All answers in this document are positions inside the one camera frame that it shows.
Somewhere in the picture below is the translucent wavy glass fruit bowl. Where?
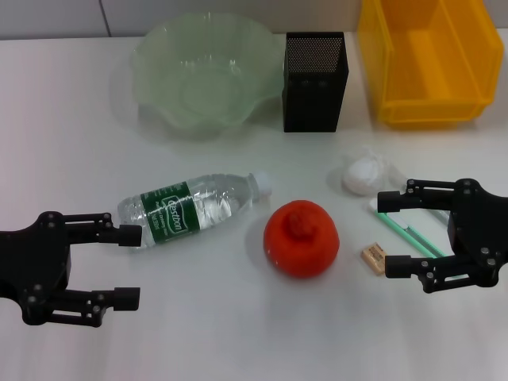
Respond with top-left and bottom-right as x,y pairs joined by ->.
132,10 -> 285,140

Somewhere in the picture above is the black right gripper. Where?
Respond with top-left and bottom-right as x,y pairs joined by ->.
376,178 -> 508,294

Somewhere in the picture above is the yellow plastic bin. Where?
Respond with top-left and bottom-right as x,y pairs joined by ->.
356,0 -> 505,130

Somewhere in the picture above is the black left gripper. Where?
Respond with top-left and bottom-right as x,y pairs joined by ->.
0,212 -> 143,329

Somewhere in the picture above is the clear green-label water bottle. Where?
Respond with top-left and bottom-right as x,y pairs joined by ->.
116,171 -> 274,250

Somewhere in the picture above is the white paper ball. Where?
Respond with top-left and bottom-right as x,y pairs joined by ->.
341,146 -> 406,196

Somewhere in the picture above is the black mesh pen holder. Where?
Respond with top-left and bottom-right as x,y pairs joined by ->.
282,31 -> 350,133

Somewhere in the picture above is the beige eraser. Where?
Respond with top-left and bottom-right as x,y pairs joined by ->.
360,244 -> 388,275

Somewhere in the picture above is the mint green utility knife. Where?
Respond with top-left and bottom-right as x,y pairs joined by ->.
368,198 -> 456,259

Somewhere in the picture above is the red-orange toy orange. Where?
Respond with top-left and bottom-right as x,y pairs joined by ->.
263,200 -> 341,279

